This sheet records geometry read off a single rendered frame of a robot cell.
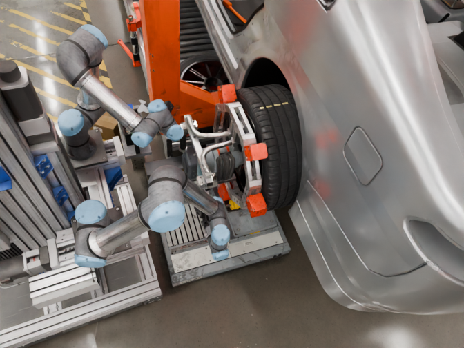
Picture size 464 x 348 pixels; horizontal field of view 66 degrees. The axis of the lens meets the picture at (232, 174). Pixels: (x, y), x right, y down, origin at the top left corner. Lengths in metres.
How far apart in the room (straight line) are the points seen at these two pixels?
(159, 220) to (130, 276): 1.14
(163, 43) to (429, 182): 1.35
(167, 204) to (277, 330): 1.49
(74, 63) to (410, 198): 1.22
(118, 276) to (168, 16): 1.46
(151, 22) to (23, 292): 1.61
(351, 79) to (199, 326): 1.73
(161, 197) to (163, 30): 0.93
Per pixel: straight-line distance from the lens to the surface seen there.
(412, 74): 1.17
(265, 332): 2.43
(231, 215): 2.39
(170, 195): 1.17
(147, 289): 2.21
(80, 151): 1.90
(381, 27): 1.25
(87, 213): 1.51
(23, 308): 2.36
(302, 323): 2.50
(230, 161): 1.62
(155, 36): 1.85
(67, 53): 1.50
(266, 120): 1.63
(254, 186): 1.66
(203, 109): 2.30
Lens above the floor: 2.35
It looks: 56 degrees down
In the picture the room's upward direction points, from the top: 12 degrees clockwise
